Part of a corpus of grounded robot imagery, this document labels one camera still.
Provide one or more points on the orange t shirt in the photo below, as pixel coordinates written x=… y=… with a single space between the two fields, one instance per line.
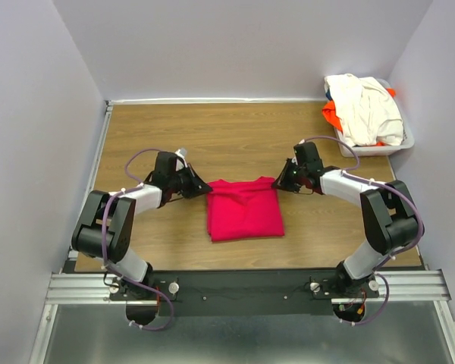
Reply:
x=329 y=113

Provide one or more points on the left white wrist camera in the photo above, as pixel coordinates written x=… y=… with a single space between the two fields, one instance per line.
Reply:
x=181 y=159

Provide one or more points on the pink t shirt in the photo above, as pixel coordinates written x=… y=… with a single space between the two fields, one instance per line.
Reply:
x=243 y=210

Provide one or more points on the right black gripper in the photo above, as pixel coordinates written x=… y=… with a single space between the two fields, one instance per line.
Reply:
x=283 y=182

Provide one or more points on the white t shirt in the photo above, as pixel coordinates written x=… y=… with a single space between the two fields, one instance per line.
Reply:
x=367 y=111

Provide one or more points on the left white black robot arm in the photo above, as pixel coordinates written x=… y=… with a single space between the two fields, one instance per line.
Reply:
x=104 y=228

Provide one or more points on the white laundry basket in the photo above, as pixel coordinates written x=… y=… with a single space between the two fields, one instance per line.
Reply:
x=373 y=151

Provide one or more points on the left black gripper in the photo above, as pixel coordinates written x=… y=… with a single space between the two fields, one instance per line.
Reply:
x=196 y=186

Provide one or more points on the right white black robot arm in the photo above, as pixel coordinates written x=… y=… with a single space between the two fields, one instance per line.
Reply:
x=390 y=218

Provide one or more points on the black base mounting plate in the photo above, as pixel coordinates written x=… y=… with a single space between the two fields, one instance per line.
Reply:
x=242 y=293

